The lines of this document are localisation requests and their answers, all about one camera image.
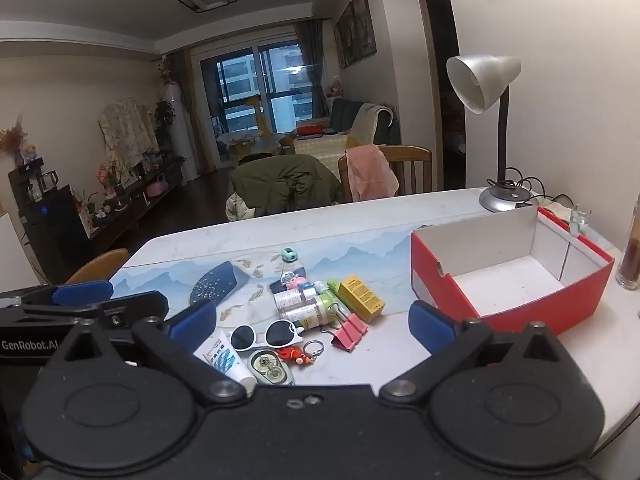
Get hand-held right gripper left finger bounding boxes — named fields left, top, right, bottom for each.
left=60, top=300, right=248, bottom=403

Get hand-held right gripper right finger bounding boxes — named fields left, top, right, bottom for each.
left=379, top=301, right=576, bottom=403

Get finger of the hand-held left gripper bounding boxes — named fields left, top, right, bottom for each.
left=17, top=280, right=114, bottom=311
left=20, top=290, right=169, bottom=333

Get white blue cream tube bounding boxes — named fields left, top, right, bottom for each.
left=192, top=330, right=258, bottom=396

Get small yellow box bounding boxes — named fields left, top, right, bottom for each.
left=338, top=275, right=387, bottom=323

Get pink binder clip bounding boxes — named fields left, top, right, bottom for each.
left=342, top=311, right=369, bottom=339
left=320, top=326, right=359, bottom=352

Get red cardboard box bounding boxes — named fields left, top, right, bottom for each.
left=410, top=205, right=615, bottom=336

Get white sunglasses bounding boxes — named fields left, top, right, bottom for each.
left=230, top=317, right=306, bottom=351

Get green oval tin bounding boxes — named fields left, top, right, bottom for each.
left=248, top=349, right=296, bottom=386

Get small white bottle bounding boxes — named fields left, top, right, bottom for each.
left=273, top=287, right=316, bottom=311

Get red figure keychain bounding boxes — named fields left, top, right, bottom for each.
left=277, top=340, right=325, bottom=367

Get white green bottle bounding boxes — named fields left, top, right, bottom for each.
left=278, top=292, right=346, bottom=332

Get round-backed wooden chair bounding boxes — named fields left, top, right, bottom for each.
left=65, top=249, right=130, bottom=285

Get black water dispenser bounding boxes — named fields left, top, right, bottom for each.
left=8, top=157, right=93, bottom=283

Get dark wooden tv cabinet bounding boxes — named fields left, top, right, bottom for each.
left=80, top=157, right=186, bottom=253

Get floral seat cushion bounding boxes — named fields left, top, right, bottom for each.
left=225, top=195, right=256, bottom=222

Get wooden slatted chair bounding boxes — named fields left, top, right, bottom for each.
left=337, top=145, right=433, bottom=203

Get olive green jacket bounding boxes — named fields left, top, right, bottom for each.
left=231, top=154, right=342, bottom=218

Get pink cloth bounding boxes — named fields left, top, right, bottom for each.
left=345, top=144, right=401, bottom=202

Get dried flower bouquet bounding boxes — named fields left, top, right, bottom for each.
left=0, top=127, right=28, bottom=166

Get pale folded cloth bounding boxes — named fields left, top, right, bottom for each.
left=540, top=197, right=576, bottom=223

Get floral hanging garment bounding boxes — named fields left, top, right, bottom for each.
left=98, top=99, right=161, bottom=168

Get white standing air conditioner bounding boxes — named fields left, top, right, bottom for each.
left=165, top=82, right=201, bottom=183

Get small glass jar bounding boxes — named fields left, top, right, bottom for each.
left=570, top=205, right=591, bottom=238

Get white coffee table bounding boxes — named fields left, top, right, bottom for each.
left=217, top=130, right=264, bottom=144

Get green potted plant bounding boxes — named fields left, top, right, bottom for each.
left=152, top=100, right=176, bottom=151

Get brown liquid bottle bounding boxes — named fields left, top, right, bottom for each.
left=616, top=195, right=640, bottom=291

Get beige throw blanket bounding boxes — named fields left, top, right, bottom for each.
left=347, top=104, right=387, bottom=148

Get yellow giraffe toy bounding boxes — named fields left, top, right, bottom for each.
left=247, top=95, right=271, bottom=133

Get dark green sofa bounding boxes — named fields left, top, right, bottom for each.
left=292, top=99, right=401, bottom=161

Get large balcony window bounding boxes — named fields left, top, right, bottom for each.
left=200, top=40, right=321, bottom=163

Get silver desk lamp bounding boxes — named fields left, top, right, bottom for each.
left=446, top=53, right=541, bottom=213

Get grey curtain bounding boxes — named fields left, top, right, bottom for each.
left=295, top=20, right=331, bottom=121

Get black lamp cable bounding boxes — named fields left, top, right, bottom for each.
left=502, top=166, right=573, bottom=207

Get dark framed wall painting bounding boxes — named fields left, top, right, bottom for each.
left=334, top=2, right=362, bottom=68
left=351, top=0, right=377, bottom=58

